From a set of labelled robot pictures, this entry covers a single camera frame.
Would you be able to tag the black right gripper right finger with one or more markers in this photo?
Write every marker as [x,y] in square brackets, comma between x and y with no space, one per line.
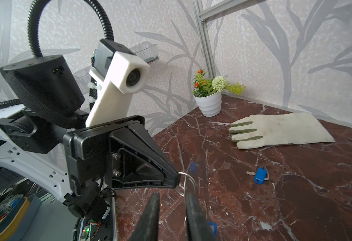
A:
[198,228]

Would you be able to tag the key with blue tag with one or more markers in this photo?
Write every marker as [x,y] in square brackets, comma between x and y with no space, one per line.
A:
[260,176]
[214,227]

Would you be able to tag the white flower pot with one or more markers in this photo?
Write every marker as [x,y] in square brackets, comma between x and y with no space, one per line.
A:
[210,106]

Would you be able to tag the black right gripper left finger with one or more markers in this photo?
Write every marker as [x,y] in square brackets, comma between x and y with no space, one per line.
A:
[148,224]

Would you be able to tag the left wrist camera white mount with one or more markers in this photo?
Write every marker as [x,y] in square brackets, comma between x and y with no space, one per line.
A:
[110,105]

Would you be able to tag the cream green gardening glove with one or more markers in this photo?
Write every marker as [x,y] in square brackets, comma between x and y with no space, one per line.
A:
[256,131]

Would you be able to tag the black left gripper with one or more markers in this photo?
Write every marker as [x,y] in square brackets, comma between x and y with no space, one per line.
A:
[136,159]

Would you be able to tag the artificial green plant with flowers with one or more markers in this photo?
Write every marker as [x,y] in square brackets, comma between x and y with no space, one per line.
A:
[204,87]

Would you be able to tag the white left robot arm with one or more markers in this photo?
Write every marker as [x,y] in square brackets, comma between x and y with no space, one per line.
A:
[49,140]

